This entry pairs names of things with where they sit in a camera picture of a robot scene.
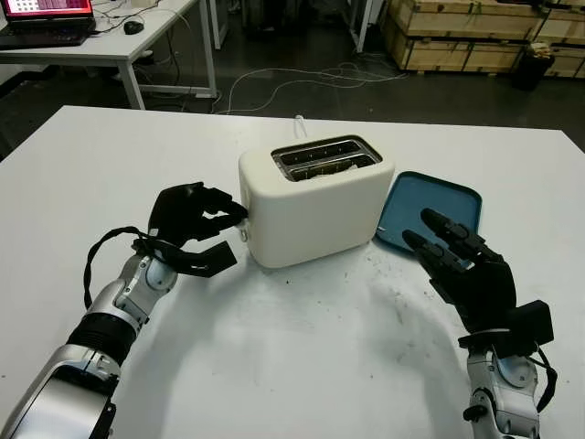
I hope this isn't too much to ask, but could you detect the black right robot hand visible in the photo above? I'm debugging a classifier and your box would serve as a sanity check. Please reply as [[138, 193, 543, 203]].
[[401, 208, 518, 342]]

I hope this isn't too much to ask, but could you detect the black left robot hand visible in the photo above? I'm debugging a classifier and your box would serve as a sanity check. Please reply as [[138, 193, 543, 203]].
[[148, 181, 250, 251]]

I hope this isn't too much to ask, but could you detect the white two-slot toaster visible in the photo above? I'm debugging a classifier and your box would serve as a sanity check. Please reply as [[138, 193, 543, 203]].
[[237, 135, 397, 270]]

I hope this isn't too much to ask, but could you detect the white bread slice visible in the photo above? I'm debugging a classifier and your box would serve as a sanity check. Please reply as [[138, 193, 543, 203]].
[[299, 164, 360, 181]]

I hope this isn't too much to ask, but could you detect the blue plastic tray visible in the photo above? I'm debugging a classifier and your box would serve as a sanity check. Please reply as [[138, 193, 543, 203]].
[[374, 171, 484, 255]]

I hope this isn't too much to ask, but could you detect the white office desk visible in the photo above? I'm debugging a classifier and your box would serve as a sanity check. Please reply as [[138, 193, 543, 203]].
[[0, 0, 220, 111]]

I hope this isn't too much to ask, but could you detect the white table leg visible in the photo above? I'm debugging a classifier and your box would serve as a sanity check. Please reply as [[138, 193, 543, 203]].
[[207, 0, 230, 50], [350, 0, 374, 53]]

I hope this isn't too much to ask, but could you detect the black trash bin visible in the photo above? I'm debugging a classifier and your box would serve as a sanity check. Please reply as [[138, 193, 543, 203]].
[[510, 43, 557, 91]]

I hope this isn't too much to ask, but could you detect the black laptop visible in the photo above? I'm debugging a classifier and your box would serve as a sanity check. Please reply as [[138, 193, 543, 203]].
[[0, 0, 100, 51]]

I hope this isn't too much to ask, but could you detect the wooden crate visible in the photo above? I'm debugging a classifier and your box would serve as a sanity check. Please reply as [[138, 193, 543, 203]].
[[532, 0, 585, 80], [378, 0, 545, 75]]

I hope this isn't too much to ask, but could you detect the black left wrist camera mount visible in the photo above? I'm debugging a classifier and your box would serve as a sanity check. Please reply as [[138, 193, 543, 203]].
[[132, 237, 238, 279]]

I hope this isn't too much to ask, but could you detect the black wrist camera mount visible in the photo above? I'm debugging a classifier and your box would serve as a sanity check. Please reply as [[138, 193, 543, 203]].
[[132, 237, 238, 279], [458, 299, 557, 360]]

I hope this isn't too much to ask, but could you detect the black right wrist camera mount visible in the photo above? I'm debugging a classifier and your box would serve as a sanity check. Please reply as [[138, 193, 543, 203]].
[[458, 299, 557, 360]]

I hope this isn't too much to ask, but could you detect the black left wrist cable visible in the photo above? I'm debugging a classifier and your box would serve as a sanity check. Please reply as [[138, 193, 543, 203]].
[[83, 226, 157, 308]]

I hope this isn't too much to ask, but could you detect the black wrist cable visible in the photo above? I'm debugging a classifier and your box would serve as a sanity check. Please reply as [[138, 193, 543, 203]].
[[83, 226, 157, 308], [531, 346, 559, 413]]

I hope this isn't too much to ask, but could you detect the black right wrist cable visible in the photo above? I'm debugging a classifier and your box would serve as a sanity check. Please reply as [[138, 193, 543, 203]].
[[531, 346, 559, 413]]

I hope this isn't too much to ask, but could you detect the white cable on floor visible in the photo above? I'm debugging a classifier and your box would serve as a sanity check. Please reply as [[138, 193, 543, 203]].
[[214, 61, 410, 115]]

